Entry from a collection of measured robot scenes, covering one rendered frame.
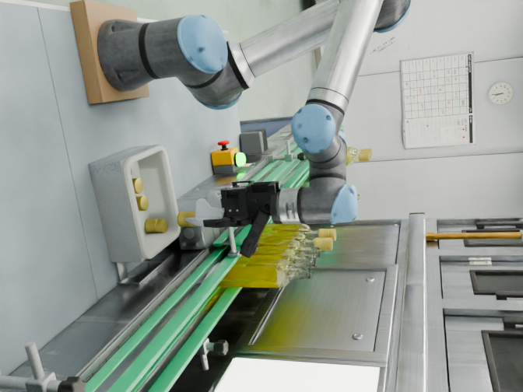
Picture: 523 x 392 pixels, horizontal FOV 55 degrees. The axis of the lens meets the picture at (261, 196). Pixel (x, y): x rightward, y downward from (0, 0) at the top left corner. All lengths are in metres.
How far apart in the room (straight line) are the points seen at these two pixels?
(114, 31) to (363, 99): 6.13
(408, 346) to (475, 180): 6.25
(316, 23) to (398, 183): 6.24
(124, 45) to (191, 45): 0.14
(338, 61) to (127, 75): 0.45
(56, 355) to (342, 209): 0.57
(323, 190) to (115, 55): 0.50
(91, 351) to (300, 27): 0.77
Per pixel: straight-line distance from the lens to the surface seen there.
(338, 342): 1.16
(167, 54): 1.05
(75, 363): 0.91
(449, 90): 7.06
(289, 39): 1.14
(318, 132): 0.86
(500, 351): 1.23
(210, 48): 1.05
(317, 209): 0.98
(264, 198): 1.02
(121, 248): 1.11
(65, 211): 1.03
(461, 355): 1.20
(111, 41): 1.10
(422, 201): 7.37
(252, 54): 1.15
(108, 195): 1.08
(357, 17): 0.98
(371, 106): 7.11
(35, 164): 0.98
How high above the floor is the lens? 1.41
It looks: 19 degrees down
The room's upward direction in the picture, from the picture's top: 88 degrees clockwise
